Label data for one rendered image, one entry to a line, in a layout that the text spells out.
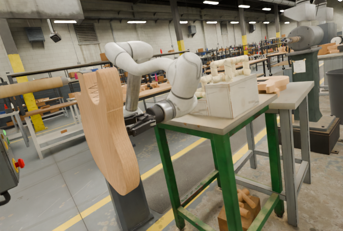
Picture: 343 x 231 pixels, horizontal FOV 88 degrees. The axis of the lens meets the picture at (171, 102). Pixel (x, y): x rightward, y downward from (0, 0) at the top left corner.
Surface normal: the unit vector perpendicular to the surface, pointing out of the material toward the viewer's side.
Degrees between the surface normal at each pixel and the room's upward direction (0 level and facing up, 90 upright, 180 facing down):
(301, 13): 90
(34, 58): 90
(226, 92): 90
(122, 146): 71
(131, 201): 90
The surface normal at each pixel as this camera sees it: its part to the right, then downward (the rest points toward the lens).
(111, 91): 0.67, 0.22
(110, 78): 0.63, -0.02
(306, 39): -0.67, 0.32
